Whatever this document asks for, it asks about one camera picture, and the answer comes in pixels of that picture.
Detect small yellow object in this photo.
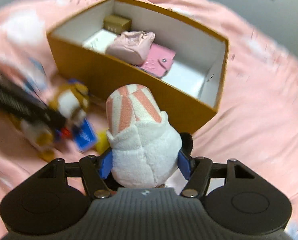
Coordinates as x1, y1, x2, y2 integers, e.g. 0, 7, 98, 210
95, 129, 110, 153

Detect pink snap wallet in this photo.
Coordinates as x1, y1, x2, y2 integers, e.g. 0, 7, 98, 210
138, 43, 176, 78

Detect pink cloth pouch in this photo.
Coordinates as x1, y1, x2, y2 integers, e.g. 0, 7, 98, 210
105, 31, 156, 66

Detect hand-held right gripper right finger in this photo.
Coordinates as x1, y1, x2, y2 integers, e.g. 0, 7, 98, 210
178, 150, 255, 198

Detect pink cloud print blanket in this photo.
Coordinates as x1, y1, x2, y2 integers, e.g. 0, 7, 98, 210
0, 0, 298, 240

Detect small brown doll figure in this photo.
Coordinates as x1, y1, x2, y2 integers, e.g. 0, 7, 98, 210
19, 79, 92, 162

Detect panda plush toy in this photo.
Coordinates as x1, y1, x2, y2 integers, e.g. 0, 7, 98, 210
105, 84, 194, 189

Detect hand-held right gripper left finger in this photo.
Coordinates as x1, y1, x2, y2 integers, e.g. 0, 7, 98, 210
36, 150, 113, 199

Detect small brown cardboard box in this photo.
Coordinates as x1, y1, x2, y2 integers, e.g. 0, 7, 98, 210
103, 14, 132, 34

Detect orange cardboard box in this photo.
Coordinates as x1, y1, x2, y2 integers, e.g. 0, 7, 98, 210
47, 0, 229, 135

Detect blue card packet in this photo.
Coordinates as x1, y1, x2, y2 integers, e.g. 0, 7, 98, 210
75, 119, 99, 153

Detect white glasses case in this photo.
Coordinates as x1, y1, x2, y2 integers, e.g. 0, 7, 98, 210
82, 29, 120, 55

